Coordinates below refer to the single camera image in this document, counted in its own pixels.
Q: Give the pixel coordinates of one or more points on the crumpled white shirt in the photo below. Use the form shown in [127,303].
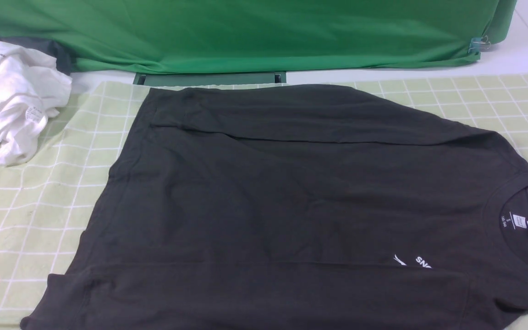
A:
[31,92]

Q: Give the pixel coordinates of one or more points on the teal binder clip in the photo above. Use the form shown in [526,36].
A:
[479,45]

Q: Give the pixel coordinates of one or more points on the dark gray long-sleeved shirt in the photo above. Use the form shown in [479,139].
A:
[312,207]

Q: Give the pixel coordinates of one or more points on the green backdrop cloth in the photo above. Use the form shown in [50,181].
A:
[230,36]

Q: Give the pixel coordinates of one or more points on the light green checkered tablecloth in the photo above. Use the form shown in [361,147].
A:
[46,203]

